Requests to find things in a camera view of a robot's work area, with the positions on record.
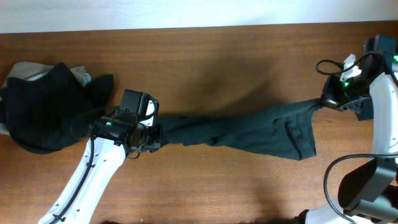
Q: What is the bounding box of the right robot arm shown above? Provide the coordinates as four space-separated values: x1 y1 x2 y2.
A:
297 35 397 224

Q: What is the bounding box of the black folded shirt on pile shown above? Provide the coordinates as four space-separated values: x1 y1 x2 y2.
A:
1 63 114 154

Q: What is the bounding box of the dark green Nike t-shirt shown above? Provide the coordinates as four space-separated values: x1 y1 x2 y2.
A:
159 98 322 161

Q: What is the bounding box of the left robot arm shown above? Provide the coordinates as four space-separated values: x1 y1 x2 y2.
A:
39 89 162 223

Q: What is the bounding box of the dark unfolded clothes pile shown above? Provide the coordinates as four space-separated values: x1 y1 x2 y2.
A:
356 97 374 121

